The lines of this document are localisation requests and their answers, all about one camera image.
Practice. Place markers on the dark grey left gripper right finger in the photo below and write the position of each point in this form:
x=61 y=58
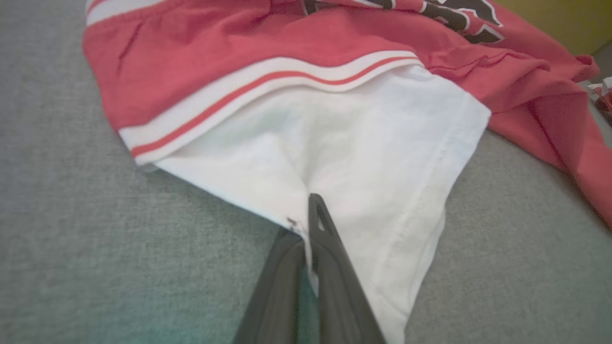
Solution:
x=339 y=296

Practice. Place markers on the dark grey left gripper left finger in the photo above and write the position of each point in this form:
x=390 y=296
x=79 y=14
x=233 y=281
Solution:
x=282 y=286

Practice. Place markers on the red jersey with black numbers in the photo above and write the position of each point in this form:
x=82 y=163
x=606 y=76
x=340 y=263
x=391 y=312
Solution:
x=239 y=38

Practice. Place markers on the red shorts with white band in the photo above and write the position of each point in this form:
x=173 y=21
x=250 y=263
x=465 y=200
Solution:
x=606 y=98

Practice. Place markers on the grey sofa with yellow backrest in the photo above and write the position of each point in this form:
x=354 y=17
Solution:
x=71 y=239

